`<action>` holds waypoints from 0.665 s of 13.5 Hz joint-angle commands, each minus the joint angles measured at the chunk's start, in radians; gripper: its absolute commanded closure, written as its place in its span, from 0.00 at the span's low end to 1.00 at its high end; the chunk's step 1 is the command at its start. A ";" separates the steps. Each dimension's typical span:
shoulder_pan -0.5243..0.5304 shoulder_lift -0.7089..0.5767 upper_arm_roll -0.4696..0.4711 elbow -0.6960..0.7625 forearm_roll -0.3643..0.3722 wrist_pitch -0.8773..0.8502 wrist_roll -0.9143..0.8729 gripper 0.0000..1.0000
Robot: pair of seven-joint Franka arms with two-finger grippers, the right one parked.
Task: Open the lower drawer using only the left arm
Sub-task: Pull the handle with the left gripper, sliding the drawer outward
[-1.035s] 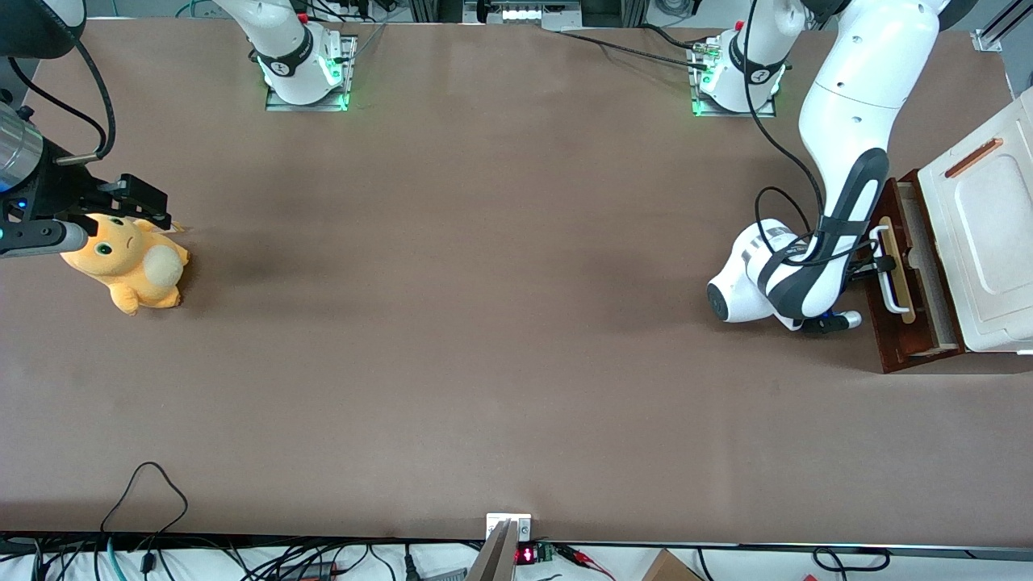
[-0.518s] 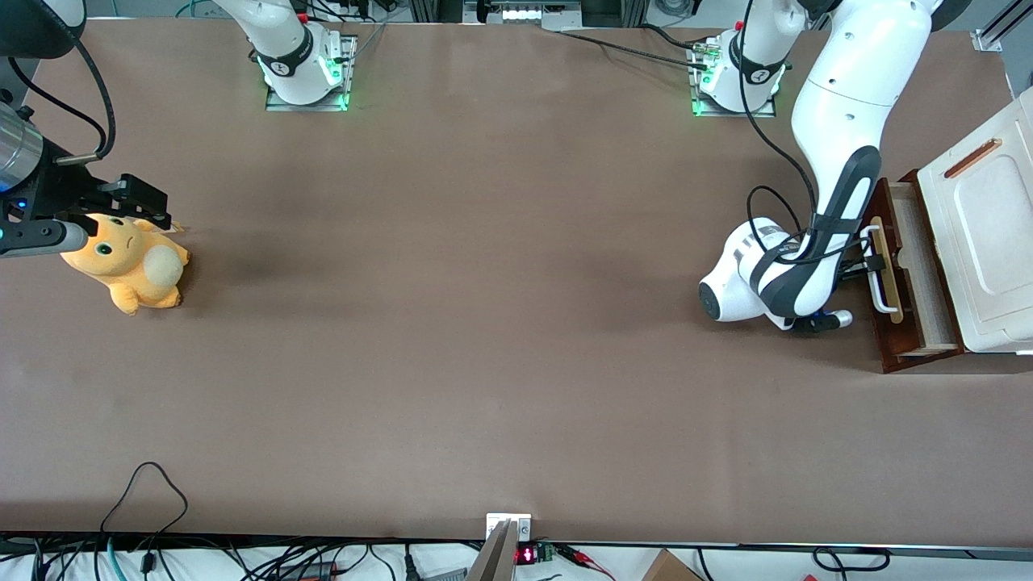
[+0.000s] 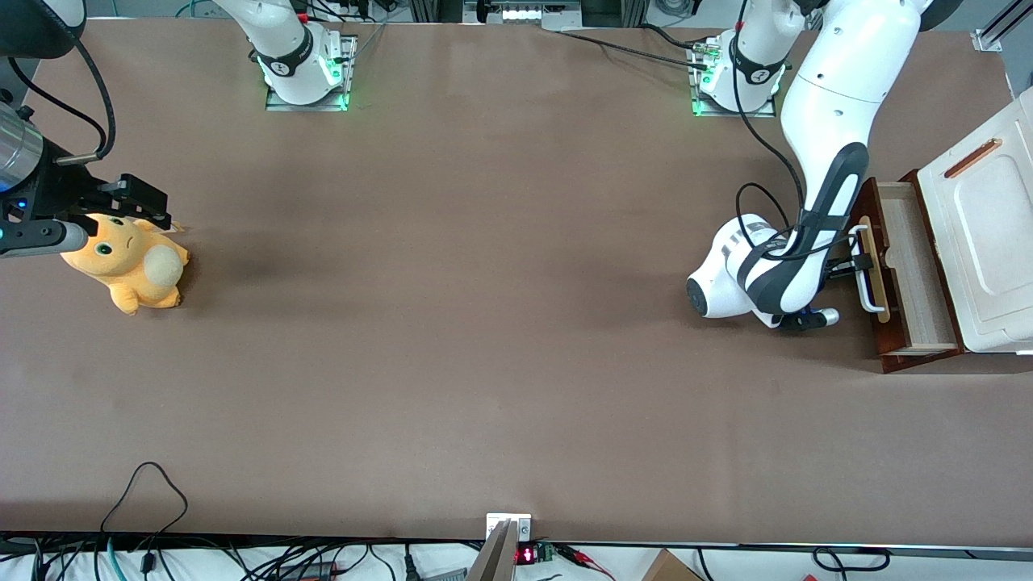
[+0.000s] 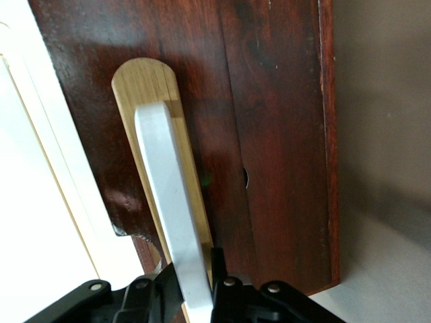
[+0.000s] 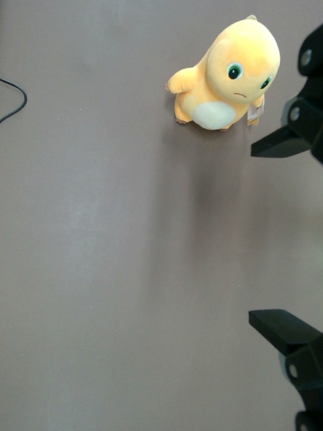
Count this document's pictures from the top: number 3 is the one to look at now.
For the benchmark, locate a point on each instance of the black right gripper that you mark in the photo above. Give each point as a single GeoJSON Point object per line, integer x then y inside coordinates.
{"type": "Point", "coordinates": [63, 190]}

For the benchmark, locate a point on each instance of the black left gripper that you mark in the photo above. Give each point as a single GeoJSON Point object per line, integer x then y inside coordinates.
{"type": "Point", "coordinates": [843, 265]}

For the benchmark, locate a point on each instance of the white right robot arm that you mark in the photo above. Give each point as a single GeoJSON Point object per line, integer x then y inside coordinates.
{"type": "Point", "coordinates": [282, 48]}

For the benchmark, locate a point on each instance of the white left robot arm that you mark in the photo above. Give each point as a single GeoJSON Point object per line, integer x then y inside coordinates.
{"type": "Point", "coordinates": [831, 105]}

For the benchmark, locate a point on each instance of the white cabinet with drawer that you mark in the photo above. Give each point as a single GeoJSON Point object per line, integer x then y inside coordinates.
{"type": "Point", "coordinates": [993, 242]}

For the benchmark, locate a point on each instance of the orange plush toy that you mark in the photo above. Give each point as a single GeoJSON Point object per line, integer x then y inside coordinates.
{"type": "Point", "coordinates": [133, 274]}

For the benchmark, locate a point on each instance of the brown cardboard box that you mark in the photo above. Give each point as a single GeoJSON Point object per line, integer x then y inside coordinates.
{"type": "Point", "coordinates": [670, 569]}

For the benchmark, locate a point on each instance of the black power adapter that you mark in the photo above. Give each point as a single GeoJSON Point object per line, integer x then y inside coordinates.
{"type": "Point", "coordinates": [307, 571]}

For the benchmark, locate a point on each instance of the red clip test leads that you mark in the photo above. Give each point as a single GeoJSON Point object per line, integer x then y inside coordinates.
{"type": "Point", "coordinates": [577, 555]}

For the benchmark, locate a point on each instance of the lit white panel device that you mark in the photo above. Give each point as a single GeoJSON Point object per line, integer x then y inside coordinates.
{"type": "Point", "coordinates": [524, 14]}

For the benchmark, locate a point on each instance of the red display circuit board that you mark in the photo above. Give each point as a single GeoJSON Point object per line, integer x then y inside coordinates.
{"type": "Point", "coordinates": [526, 555]}

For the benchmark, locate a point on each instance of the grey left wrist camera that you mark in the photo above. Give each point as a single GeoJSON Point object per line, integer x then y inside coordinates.
{"type": "Point", "coordinates": [811, 319]}

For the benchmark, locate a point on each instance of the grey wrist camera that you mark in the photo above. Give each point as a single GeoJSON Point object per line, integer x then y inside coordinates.
{"type": "Point", "coordinates": [40, 238]}
{"type": "Point", "coordinates": [811, 319]}

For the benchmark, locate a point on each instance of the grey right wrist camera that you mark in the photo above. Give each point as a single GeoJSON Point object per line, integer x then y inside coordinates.
{"type": "Point", "coordinates": [40, 238]}

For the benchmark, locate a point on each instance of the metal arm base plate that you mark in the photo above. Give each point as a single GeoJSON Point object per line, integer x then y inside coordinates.
{"type": "Point", "coordinates": [696, 89]}
{"type": "Point", "coordinates": [347, 77]}

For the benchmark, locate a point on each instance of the aluminium frame profile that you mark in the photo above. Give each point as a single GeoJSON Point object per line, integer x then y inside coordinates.
{"type": "Point", "coordinates": [984, 40]}

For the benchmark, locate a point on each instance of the white metal bracket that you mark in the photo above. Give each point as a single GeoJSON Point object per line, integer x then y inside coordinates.
{"type": "Point", "coordinates": [494, 520]}

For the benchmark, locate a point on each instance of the grey camera stand post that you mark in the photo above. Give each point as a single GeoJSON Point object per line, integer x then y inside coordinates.
{"type": "Point", "coordinates": [494, 561]}

